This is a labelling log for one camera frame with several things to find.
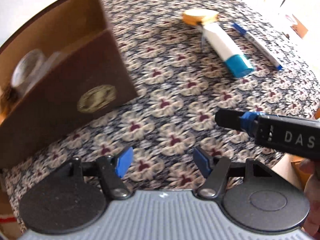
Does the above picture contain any white tube with blue cap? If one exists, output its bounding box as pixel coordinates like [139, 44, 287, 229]
[202, 22, 254, 78]

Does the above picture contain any blue white marker pen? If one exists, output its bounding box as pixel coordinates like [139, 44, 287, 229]
[232, 23, 283, 70]

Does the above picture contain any orange round lid object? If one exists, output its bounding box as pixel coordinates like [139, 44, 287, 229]
[182, 8, 219, 25]

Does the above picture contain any person's right hand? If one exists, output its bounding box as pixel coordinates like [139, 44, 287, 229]
[299, 159, 319, 236]

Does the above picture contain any floral patterned tablecloth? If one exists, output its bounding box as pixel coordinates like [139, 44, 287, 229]
[4, 0, 319, 231]

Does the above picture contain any brown cardboard box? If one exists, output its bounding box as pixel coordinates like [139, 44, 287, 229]
[1, 0, 137, 168]

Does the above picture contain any large clear tape roll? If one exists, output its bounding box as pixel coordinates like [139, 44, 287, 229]
[10, 49, 46, 97]

